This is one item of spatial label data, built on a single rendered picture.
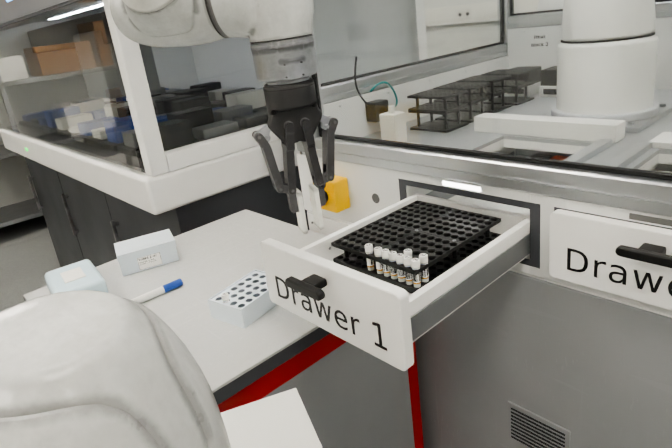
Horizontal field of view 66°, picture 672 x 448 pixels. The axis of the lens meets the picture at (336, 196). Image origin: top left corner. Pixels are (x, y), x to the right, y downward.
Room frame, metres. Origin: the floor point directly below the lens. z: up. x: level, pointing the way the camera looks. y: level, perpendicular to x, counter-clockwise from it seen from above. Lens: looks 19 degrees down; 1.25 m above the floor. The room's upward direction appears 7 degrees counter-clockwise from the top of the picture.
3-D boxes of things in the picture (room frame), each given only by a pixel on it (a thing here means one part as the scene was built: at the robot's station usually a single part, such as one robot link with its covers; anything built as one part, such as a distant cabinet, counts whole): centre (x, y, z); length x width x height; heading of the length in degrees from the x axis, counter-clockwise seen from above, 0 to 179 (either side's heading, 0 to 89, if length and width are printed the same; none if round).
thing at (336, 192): (1.10, 0.01, 0.88); 0.07 x 0.05 x 0.07; 40
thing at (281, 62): (0.77, 0.05, 1.19); 0.09 x 0.09 x 0.06
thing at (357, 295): (0.65, 0.03, 0.87); 0.29 x 0.02 x 0.11; 40
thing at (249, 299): (0.85, 0.18, 0.78); 0.12 x 0.08 x 0.04; 143
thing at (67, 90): (2.38, 0.63, 1.13); 1.78 x 1.14 x 0.45; 40
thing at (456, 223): (0.78, -0.12, 0.87); 0.22 x 0.18 x 0.06; 130
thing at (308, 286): (0.63, 0.05, 0.91); 0.07 x 0.04 x 0.01; 40
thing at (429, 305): (0.79, -0.13, 0.86); 0.40 x 0.26 x 0.06; 130
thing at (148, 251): (1.11, 0.45, 0.79); 0.13 x 0.09 x 0.05; 114
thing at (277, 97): (0.77, 0.05, 1.12); 0.08 x 0.07 x 0.09; 108
